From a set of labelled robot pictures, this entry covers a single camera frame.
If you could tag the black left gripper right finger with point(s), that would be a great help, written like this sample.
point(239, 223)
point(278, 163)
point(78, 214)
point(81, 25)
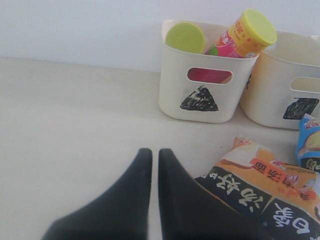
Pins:
point(189, 212)

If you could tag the cream bin with triangle mark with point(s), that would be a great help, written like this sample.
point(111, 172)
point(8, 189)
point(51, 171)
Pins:
point(184, 98)

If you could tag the blue instant noodle bag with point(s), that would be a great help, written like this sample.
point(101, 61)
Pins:
point(308, 146)

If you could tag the orange instant noodle bag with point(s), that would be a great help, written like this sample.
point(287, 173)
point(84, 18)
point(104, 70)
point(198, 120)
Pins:
point(283, 198)

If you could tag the cream bin with square mark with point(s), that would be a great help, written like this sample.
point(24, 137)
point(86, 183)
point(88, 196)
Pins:
point(284, 84)

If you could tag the pink chips can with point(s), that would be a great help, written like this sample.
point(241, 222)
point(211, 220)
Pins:
point(250, 34)

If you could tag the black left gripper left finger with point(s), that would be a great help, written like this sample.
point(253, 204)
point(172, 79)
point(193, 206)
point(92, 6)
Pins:
point(120, 213)

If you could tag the yellow Lays chips can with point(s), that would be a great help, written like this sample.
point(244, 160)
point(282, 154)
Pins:
point(186, 37)

